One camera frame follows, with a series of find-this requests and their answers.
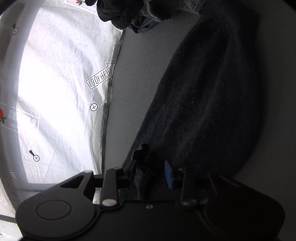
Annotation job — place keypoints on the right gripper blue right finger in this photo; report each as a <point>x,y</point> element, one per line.
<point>174,177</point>

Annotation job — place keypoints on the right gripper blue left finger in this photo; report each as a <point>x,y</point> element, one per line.
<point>115,179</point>

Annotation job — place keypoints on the navy blue knit sweater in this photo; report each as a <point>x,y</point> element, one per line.
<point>209,108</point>

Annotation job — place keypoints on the printed white plastic window sheet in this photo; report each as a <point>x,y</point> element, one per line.
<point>57,59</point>

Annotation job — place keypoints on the black garment on pile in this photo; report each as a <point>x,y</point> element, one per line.
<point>124,13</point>

